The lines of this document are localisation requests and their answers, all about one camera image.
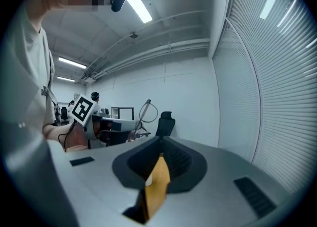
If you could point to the small black office chair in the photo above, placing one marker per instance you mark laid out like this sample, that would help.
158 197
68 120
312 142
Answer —
64 114

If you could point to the person's grey shirt torso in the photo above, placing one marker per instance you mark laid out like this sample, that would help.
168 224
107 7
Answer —
22 72

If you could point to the black office chair with headrest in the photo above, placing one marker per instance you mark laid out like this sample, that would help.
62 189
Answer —
165 125

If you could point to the dark-framed cabinet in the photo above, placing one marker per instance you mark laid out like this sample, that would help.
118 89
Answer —
122 113

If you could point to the round ceiling detector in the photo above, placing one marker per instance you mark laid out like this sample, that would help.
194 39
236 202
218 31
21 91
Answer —
134 35

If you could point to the white window blinds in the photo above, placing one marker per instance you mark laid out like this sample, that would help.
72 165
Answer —
272 84

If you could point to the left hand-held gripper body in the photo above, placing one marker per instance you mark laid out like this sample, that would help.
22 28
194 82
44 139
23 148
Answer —
83 110

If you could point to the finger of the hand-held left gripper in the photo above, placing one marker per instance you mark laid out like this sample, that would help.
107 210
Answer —
116 137
121 124

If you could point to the white ceiling pipes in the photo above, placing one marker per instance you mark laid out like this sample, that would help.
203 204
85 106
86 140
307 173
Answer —
153 52

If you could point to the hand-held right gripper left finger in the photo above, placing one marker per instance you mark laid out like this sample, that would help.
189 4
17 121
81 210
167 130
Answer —
133 164

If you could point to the thin-framed glasses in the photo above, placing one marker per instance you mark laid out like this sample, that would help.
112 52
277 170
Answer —
145 108

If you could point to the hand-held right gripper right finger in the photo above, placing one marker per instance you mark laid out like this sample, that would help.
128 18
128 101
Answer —
185 166

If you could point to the person's left forearm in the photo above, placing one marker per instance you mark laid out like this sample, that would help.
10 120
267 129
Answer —
53 130

